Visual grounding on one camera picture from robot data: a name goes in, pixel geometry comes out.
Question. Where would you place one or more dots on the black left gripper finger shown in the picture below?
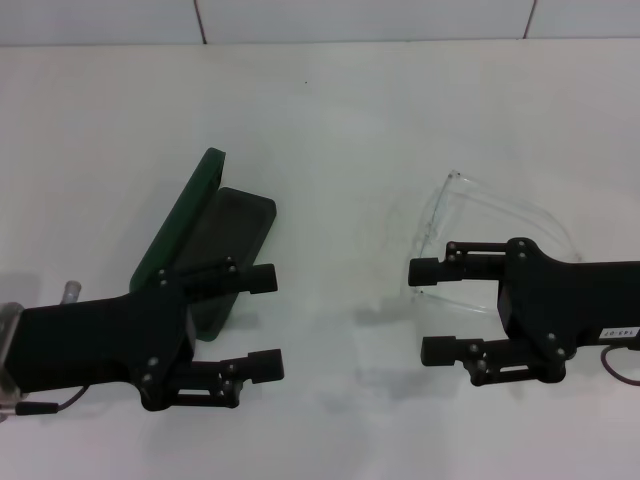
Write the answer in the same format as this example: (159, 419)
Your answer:
(262, 279)
(265, 364)

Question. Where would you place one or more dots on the dark green glasses case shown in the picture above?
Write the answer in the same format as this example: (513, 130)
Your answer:
(200, 200)

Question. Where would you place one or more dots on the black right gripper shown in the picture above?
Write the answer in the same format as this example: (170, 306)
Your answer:
(560, 300)

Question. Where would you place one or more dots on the clear transparent glasses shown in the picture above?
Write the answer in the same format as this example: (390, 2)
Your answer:
(440, 210)

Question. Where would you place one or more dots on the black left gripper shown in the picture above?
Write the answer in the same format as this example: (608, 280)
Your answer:
(100, 340)

